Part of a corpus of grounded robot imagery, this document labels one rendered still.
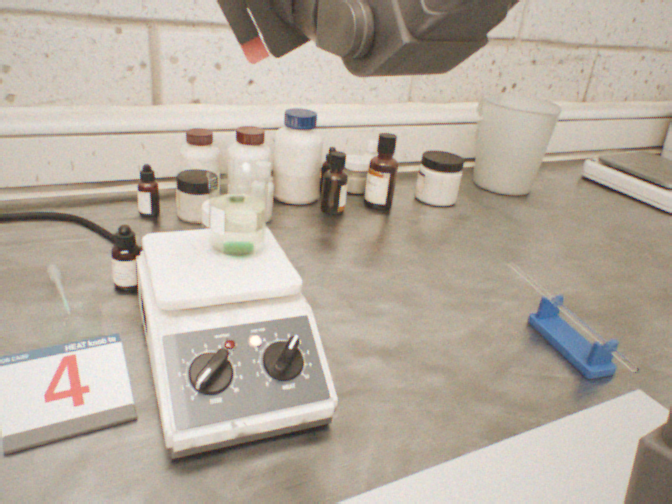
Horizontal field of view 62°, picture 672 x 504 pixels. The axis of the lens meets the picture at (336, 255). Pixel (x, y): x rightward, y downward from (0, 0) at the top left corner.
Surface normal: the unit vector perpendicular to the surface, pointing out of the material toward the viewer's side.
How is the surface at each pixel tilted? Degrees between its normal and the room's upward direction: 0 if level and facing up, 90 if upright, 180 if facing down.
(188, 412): 30
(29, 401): 40
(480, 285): 0
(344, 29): 91
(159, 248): 0
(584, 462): 2
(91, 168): 90
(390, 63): 142
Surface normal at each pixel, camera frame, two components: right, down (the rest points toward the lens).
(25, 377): 0.39, -0.38
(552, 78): 0.44, 0.46
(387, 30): -0.84, 0.19
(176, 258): 0.11, -0.88
